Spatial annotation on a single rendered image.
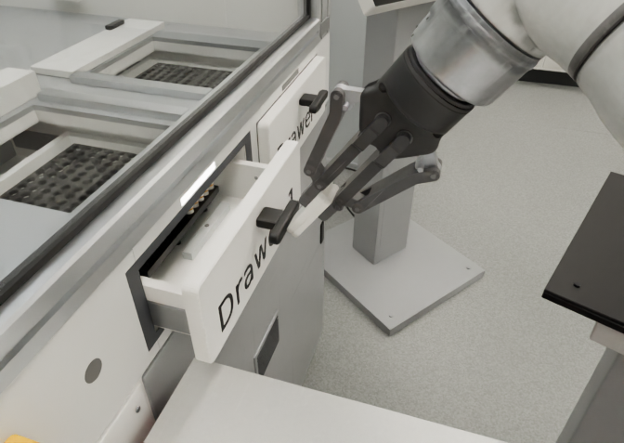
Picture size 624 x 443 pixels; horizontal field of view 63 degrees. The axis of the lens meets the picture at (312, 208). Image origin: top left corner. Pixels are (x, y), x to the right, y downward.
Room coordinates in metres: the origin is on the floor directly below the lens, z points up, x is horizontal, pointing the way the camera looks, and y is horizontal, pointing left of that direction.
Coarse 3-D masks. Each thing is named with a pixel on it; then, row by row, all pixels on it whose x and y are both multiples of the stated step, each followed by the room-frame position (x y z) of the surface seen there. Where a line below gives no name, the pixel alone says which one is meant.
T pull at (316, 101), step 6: (324, 90) 0.79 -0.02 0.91; (306, 96) 0.77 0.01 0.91; (312, 96) 0.77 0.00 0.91; (318, 96) 0.77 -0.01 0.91; (324, 96) 0.78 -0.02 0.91; (300, 102) 0.76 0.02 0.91; (306, 102) 0.76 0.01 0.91; (312, 102) 0.75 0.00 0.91; (318, 102) 0.75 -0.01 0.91; (312, 108) 0.73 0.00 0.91; (318, 108) 0.75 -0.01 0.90
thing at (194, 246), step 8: (216, 208) 0.55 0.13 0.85; (224, 208) 0.55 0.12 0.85; (216, 216) 0.53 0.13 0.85; (224, 216) 0.54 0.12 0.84; (208, 224) 0.51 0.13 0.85; (216, 224) 0.52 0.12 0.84; (200, 232) 0.50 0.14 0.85; (208, 232) 0.50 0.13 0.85; (192, 240) 0.48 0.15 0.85; (200, 240) 0.48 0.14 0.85; (184, 248) 0.47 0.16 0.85; (192, 248) 0.47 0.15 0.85; (200, 248) 0.48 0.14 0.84; (184, 256) 0.46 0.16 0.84; (192, 256) 0.46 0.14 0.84
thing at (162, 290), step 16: (240, 160) 0.60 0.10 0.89; (224, 176) 0.60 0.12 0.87; (240, 176) 0.59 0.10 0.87; (256, 176) 0.58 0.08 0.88; (224, 192) 0.60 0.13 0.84; (240, 192) 0.59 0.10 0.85; (208, 208) 0.57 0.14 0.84; (224, 224) 0.53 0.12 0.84; (208, 240) 0.50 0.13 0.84; (176, 256) 0.47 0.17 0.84; (160, 272) 0.44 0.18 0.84; (176, 272) 0.44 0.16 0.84; (144, 288) 0.36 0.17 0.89; (160, 288) 0.36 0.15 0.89; (176, 288) 0.36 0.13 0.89; (160, 304) 0.35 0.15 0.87; (176, 304) 0.35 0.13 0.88; (160, 320) 0.35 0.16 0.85; (176, 320) 0.35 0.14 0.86
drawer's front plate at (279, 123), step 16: (320, 64) 0.88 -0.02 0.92; (304, 80) 0.80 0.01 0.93; (320, 80) 0.88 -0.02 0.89; (288, 96) 0.73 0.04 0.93; (272, 112) 0.68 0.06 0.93; (288, 112) 0.71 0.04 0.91; (304, 112) 0.79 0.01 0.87; (320, 112) 0.88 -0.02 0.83; (272, 128) 0.65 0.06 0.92; (288, 128) 0.71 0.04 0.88; (304, 128) 0.79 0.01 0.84; (272, 144) 0.65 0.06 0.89
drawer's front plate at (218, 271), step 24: (288, 144) 0.58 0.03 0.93; (288, 168) 0.55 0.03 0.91; (264, 192) 0.47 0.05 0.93; (288, 192) 0.55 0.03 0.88; (240, 216) 0.43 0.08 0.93; (216, 240) 0.39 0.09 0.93; (240, 240) 0.41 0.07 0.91; (264, 240) 0.46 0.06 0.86; (216, 264) 0.36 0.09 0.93; (240, 264) 0.40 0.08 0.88; (264, 264) 0.46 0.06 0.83; (192, 288) 0.32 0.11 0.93; (216, 288) 0.35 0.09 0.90; (240, 288) 0.40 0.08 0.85; (192, 312) 0.32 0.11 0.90; (216, 312) 0.34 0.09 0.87; (240, 312) 0.39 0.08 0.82; (192, 336) 0.32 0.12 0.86; (216, 336) 0.34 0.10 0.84
